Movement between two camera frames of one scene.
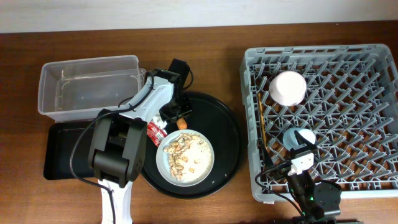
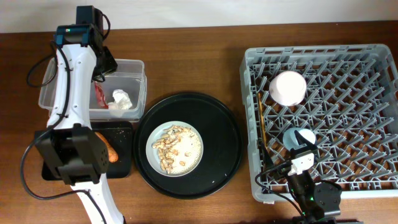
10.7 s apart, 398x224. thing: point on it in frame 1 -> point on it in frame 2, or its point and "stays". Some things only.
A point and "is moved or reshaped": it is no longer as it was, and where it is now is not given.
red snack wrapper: [155, 134] -> [100, 96]
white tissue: [160, 123] -> [122, 101]
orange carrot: [181, 124] is moved or reshaped
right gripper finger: [302, 141] stays
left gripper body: [176, 104] -> [108, 63]
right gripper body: [283, 172] stays
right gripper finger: [268, 161] stays
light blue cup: [290, 139] stays
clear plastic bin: [73, 89] stays
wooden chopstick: [260, 104] stays
